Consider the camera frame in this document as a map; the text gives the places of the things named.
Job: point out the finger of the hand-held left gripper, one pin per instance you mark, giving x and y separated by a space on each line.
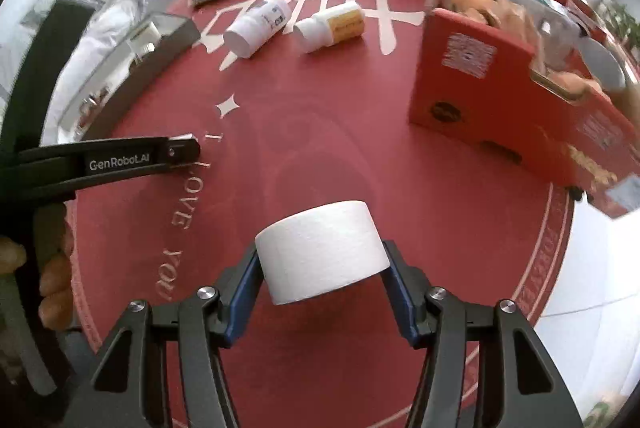
125 160

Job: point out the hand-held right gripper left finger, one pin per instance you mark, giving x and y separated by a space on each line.
240 298

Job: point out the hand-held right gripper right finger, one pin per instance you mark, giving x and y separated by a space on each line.
400 293

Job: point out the wide white tape roll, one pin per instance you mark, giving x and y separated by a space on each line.
320 253

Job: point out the grey rectangular tray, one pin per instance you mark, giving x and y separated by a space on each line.
165 53

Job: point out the person's left hand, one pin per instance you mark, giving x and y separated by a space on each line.
55 278

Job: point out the red round table mat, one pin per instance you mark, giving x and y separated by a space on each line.
350 148

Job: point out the white bottle blue label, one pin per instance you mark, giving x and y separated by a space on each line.
255 28

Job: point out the red cardboard box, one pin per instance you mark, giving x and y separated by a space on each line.
465 98

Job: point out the white bottle yellow label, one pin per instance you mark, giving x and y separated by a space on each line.
330 28

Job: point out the stack of snack packets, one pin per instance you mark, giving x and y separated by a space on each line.
525 23

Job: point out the grey round lid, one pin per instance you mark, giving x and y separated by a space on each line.
602 65

